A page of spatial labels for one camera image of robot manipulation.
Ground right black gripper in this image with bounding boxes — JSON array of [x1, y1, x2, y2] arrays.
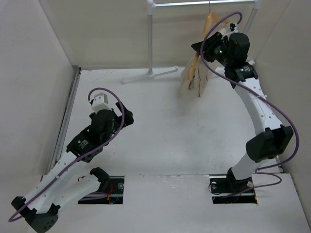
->
[[191, 32, 233, 67]]

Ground wooden clothes hanger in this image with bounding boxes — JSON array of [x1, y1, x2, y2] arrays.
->
[[185, 8, 219, 90]]

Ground beige trousers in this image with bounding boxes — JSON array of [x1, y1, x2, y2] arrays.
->
[[180, 55, 211, 98]]

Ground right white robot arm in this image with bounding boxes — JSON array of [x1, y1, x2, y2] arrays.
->
[[191, 32, 294, 194]]

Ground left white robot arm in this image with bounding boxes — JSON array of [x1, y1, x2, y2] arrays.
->
[[11, 102, 134, 233]]

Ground white clothes rack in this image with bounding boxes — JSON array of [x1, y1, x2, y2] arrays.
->
[[121, 0, 262, 84]]

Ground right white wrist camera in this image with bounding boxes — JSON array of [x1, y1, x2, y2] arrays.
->
[[218, 23, 239, 37]]

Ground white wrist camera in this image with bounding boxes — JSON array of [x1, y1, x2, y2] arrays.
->
[[218, 23, 239, 37], [90, 92, 111, 114]]

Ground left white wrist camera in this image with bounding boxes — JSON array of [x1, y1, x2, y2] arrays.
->
[[90, 92, 111, 114]]

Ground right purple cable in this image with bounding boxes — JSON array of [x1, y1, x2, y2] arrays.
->
[[200, 12, 300, 197]]

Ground purple cable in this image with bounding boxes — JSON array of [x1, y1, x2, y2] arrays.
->
[[200, 12, 300, 197], [8, 87, 126, 223]]

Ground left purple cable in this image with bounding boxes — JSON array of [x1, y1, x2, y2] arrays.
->
[[8, 87, 126, 223]]

